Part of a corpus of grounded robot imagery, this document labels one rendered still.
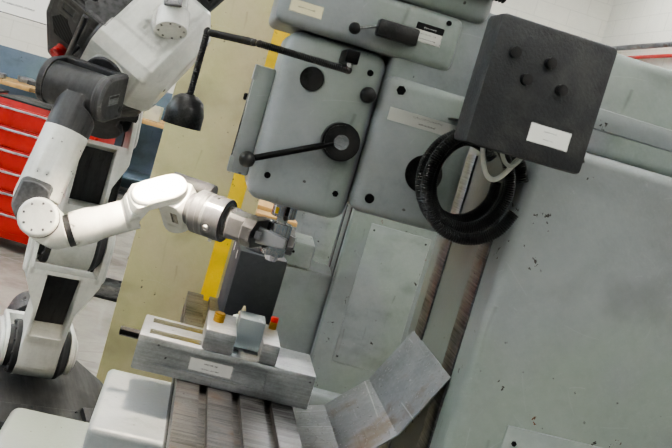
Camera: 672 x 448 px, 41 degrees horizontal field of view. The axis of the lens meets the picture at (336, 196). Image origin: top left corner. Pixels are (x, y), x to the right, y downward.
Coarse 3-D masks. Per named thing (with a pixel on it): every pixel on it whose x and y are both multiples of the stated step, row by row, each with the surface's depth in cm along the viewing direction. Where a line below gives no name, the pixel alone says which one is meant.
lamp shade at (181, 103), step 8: (176, 96) 167; (184, 96) 167; (192, 96) 167; (168, 104) 168; (176, 104) 166; (184, 104) 166; (192, 104) 166; (200, 104) 168; (168, 112) 167; (176, 112) 166; (184, 112) 166; (192, 112) 166; (200, 112) 168; (168, 120) 166; (176, 120) 166; (184, 120) 166; (192, 120) 166; (200, 120) 168; (192, 128) 167; (200, 128) 169
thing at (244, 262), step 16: (240, 256) 222; (256, 256) 222; (240, 272) 222; (256, 272) 223; (272, 272) 223; (224, 288) 235; (240, 288) 223; (256, 288) 223; (272, 288) 224; (224, 304) 225; (240, 304) 223; (256, 304) 224; (272, 304) 225
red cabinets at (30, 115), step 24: (0, 96) 602; (24, 96) 645; (0, 120) 603; (24, 120) 603; (0, 144) 604; (24, 144) 604; (0, 168) 606; (0, 192) 606; (0, 216) 608; (24, 240) 611
